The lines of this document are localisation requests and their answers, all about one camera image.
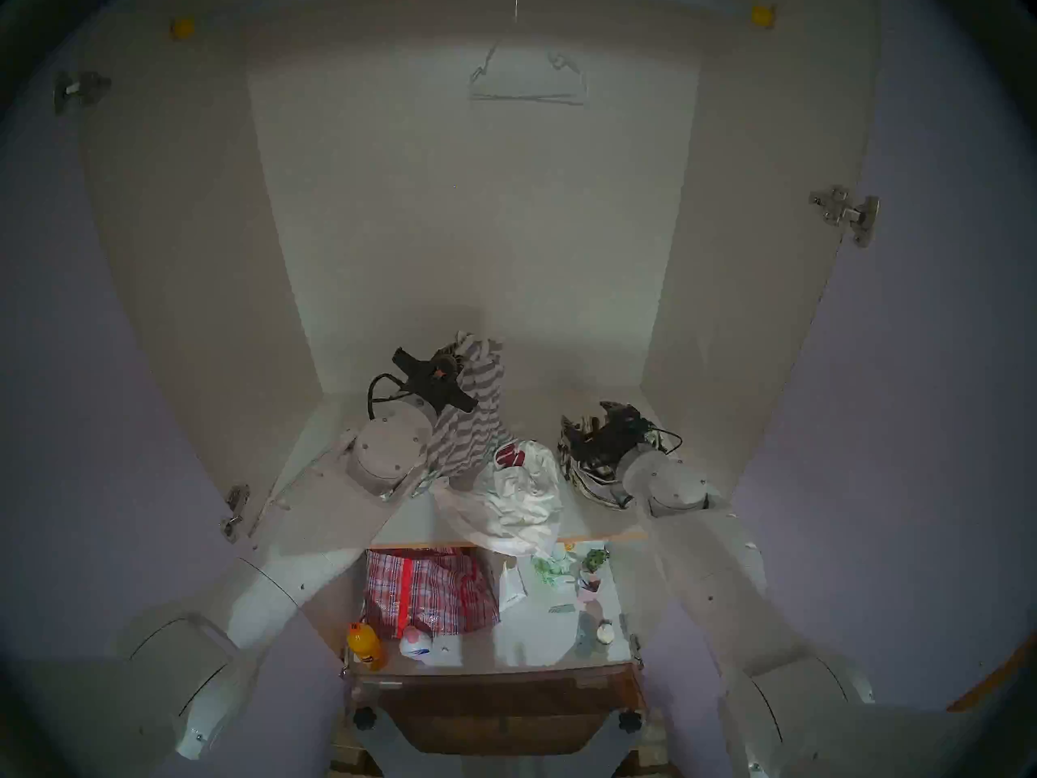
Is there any red plaid woven bag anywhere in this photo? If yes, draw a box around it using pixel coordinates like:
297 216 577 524
363 548 501 639

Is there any beige black striped top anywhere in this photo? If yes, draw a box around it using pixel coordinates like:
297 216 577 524
559 402 649 510

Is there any brown wooden drawer front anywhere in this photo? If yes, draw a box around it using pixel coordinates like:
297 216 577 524
348 671 649 757

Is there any small white paper bag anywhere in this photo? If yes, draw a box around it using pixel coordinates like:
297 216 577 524
496 559 527 615

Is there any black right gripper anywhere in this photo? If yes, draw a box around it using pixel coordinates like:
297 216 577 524
570 407 654 466

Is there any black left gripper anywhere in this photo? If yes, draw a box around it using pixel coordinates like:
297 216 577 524
393 343 480 417

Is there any white wire clothes hanger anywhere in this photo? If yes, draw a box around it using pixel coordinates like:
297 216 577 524
468 0 588 106

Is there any grey robot base frame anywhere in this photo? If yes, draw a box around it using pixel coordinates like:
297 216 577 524
328 707 673 778

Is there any green patterned packet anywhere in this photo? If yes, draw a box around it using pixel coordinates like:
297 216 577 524
531 544 578 584

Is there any white wardrobe body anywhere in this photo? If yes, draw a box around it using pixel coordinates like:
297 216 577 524
73 0 884 550

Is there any white bottle with pink cap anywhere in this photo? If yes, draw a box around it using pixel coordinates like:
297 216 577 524
399 618 438 662

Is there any pale wardrobe hanging rod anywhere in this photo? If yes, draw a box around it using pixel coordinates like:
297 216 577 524
172 0 776 33

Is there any orange bottle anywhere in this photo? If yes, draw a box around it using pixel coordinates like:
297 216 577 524
347 621 388 672

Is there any grey white striped top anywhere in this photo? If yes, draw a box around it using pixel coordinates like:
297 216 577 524
409 331 519 498

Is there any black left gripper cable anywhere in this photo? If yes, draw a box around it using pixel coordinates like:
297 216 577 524
367 371 414 421

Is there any white top with red print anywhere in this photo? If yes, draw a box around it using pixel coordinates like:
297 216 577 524
433 438 564 558

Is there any lilac wardrobe door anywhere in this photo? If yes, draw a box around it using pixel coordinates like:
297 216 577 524
0 47 349 778
632 0 1037 778

